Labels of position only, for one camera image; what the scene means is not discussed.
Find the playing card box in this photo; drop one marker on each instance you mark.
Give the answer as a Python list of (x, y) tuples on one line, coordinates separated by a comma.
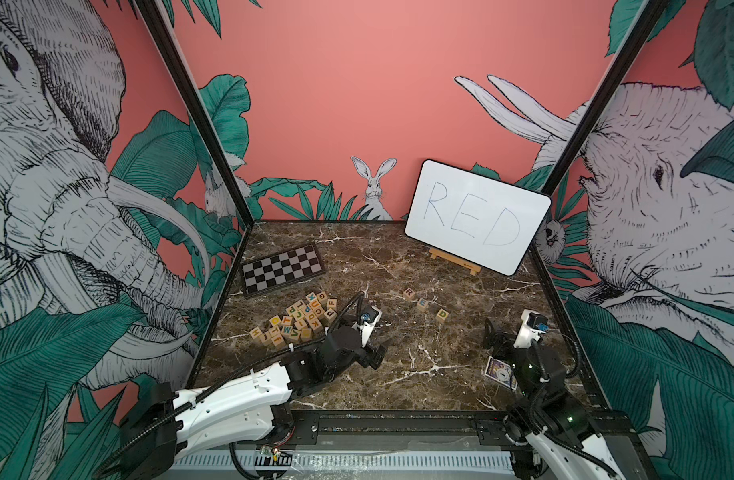
[(501, 372)]

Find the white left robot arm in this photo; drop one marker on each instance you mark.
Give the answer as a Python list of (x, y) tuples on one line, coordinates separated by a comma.
[(250, 405)]

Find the wooden block letter E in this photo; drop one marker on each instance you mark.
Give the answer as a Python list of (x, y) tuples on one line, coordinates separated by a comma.
[(422, 304)]

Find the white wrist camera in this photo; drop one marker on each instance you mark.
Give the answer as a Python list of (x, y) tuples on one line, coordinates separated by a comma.
[(534, 325), (367, 320)]

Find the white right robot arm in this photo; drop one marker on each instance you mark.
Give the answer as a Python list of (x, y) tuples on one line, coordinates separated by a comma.
[(554, 431)]

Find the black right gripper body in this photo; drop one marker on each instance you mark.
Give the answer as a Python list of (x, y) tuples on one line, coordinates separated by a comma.
[(519, 362)]

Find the wooden block letter D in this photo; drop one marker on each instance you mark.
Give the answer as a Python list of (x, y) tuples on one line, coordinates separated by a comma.
[(442, 315)]

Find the white whiteboard reading RED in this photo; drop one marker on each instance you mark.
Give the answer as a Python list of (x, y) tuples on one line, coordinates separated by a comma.
[(479, 219)]

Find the black white chessboard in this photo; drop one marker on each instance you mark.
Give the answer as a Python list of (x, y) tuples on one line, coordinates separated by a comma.
[(282, 269)]

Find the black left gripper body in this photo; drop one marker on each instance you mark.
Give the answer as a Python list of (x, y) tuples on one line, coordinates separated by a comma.
[(363, 356)]

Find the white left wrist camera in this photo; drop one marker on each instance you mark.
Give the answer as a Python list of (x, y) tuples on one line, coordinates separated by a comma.
[(367, 320)]

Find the pile of wooden letter blocks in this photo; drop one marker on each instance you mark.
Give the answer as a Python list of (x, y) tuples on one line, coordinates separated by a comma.
[(305, 320)]

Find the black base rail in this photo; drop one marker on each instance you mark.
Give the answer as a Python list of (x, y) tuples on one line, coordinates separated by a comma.
[(487, 427)]

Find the wooden easel stand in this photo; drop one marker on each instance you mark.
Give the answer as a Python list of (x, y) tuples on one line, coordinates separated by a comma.
[(473, 268)]

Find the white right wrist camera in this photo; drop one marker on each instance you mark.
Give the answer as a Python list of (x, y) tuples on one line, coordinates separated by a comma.
[(534, 325)]

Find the white slotted cable duct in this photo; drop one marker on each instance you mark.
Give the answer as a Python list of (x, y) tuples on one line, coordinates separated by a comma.
[(492, 462)]

